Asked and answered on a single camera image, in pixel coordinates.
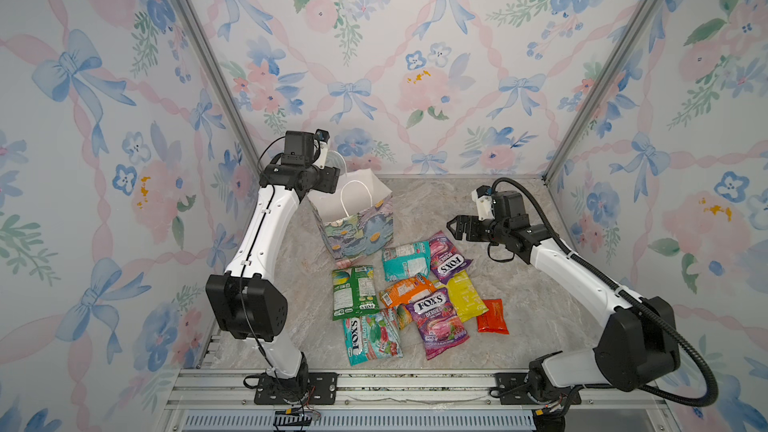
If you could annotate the orange snack packet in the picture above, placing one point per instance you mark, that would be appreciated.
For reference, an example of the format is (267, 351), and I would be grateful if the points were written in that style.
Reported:
(407, 291)

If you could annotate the yellow snack packet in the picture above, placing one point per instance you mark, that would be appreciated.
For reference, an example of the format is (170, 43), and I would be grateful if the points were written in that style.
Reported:
(464, 297)

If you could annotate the purple Fox's berries bag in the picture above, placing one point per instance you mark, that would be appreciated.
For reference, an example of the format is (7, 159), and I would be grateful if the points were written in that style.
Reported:
(438, 323)

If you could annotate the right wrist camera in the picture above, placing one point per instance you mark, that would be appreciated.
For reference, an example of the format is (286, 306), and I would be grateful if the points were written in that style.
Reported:
(483, 200)

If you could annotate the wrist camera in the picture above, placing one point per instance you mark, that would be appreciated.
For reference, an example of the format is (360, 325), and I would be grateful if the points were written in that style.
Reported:
(321, 138)
(483, 200)

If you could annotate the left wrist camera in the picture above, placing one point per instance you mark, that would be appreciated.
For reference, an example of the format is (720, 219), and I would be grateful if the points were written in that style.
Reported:
(321, 138)

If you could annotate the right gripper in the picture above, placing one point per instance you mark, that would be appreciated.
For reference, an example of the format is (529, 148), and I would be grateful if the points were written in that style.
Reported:
(471, 224)

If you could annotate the teal snack packet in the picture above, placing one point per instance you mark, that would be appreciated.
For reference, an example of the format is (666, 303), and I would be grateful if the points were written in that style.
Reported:
(406, 261)

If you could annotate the green snack packet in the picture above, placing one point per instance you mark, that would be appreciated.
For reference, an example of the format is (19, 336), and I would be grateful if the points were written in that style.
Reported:
(354, 292)

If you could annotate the red snack packet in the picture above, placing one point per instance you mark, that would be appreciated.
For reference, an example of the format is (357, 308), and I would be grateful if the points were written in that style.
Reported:
(493, 320)

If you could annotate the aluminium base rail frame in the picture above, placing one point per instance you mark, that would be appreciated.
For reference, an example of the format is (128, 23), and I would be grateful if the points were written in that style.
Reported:
(401, 400)

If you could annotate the right corner aluminium post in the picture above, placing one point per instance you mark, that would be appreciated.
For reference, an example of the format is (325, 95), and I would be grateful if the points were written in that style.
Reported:
(623, 49)

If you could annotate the left corner aluminium post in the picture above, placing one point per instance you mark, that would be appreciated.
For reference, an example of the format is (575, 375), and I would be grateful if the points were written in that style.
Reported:
(204, 52)

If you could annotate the green Fox's candy bag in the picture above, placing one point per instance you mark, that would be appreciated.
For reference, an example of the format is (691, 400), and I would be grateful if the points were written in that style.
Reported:
(371, 337)

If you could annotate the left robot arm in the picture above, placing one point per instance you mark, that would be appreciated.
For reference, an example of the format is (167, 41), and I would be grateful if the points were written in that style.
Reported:
(245, 300)

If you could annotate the purple Fox's candy bag upper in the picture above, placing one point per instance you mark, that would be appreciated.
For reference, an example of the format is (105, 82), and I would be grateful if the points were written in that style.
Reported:
(445, 259)

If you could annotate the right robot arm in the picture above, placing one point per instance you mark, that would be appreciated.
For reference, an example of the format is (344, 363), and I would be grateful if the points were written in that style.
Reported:
(632, 350)

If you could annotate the floral paper gift bag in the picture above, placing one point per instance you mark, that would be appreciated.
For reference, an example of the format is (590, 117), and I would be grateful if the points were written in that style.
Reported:
(357, 220)

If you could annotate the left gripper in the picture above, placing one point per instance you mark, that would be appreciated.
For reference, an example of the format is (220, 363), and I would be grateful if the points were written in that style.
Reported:
(330, 180)

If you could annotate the corner aluminium post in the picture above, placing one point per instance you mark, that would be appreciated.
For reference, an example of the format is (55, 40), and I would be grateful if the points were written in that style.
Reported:
(204, 52)
(623, 49)

